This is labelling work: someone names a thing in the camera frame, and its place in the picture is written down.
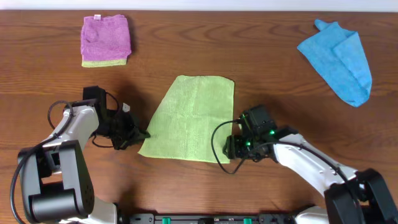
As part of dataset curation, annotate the light green cloth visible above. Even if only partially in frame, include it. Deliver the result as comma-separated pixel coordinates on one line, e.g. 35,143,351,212
139,75,234,164

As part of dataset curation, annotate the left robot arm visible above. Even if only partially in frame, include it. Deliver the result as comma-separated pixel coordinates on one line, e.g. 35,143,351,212
10,86,150,223

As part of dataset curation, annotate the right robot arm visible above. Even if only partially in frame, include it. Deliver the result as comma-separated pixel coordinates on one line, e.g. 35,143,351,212
223,105,397,223

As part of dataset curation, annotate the folded green cloth under purple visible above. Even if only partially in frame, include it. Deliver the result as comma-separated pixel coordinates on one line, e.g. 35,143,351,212
81,59,127,68

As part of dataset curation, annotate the blue cloth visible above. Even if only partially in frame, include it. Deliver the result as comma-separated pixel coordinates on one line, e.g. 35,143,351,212
297,19,373,108

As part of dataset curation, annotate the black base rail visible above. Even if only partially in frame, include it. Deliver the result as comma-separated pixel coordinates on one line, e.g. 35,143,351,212
117,213,296,224

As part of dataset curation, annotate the right black cable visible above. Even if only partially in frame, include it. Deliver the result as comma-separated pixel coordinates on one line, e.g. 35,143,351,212
210,119,358,224

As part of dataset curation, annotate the black cable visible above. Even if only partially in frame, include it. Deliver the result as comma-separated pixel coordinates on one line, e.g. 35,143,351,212
9,100,75,224
210,119,358,224

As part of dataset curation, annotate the left black cable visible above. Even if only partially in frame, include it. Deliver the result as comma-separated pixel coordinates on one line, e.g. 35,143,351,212
9,100,75,224

